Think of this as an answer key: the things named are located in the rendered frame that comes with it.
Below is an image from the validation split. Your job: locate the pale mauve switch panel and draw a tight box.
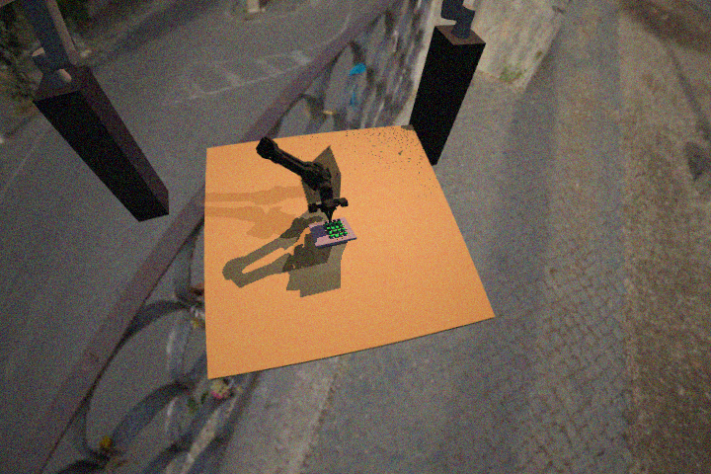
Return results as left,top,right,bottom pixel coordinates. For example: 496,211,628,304
308,217,356,249

